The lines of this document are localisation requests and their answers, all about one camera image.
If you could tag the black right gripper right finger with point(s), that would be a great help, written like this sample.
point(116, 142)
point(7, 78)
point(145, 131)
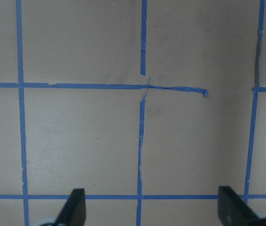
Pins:
point(232, 210)

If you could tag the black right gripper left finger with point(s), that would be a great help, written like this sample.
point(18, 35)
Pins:
point(73, 212)

